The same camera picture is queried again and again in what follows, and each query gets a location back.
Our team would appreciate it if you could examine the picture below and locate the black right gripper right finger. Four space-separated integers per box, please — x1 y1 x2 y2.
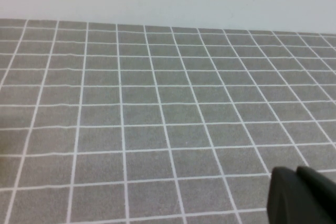
296 165 336 224

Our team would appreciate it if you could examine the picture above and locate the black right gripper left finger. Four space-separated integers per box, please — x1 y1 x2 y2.
266 166 320 224

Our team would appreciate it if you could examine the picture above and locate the grey checked tablecloth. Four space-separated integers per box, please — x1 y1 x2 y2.
0 18 336 224

